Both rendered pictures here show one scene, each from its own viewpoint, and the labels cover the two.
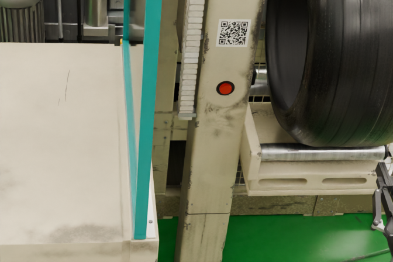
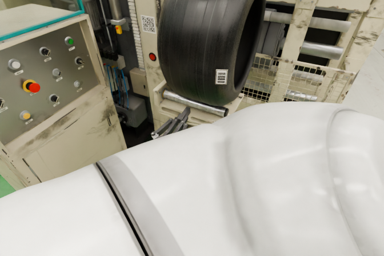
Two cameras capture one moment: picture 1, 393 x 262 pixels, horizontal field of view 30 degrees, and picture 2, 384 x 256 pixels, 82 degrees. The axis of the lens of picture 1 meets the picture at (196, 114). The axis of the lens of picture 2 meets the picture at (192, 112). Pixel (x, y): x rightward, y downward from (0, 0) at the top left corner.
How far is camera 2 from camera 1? 1.27 m
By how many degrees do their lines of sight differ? 29
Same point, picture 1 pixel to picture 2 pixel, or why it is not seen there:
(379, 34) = (183, 19)
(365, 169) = (212, 119)
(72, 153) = not seen: outside the picture
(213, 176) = not seen: hidden behind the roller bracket
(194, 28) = (134, 20)
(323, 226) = not seen: hidden behind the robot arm
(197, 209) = (156, 118)
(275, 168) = (171, 104)
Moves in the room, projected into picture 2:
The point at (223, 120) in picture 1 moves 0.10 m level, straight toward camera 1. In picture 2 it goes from (155, 74) to (140, 82)
